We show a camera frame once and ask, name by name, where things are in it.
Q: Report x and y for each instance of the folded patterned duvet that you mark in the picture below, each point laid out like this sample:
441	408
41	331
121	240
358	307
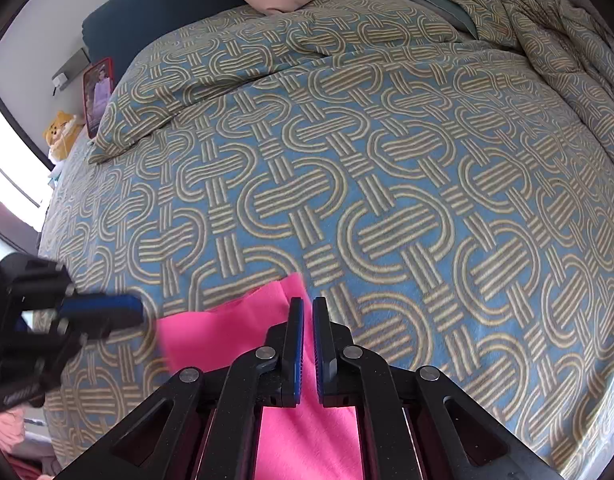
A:
562	35

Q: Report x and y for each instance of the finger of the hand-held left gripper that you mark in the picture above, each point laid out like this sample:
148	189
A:
102	307

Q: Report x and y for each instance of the yellow plush toy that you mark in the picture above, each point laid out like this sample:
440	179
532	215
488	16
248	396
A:
62	135

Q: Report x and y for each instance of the bed with patterned sheet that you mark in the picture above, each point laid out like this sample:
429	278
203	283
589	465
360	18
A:
387	185

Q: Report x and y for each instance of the dark blue headboard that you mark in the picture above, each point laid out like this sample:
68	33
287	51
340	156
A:
137	15

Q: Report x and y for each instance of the pink pants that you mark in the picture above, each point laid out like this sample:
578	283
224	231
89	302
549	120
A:
247	320

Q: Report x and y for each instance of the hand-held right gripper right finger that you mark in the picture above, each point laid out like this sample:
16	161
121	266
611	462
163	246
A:
319	345

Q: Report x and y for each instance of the person's left forearm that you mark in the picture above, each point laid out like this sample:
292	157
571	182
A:
4	427

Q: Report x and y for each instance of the red photo frame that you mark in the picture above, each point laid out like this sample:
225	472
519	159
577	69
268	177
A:
99	95

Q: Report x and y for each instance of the grey pillow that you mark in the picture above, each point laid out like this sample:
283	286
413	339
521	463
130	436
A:
437	5

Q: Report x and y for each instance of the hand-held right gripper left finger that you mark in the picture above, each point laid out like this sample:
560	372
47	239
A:
297	340

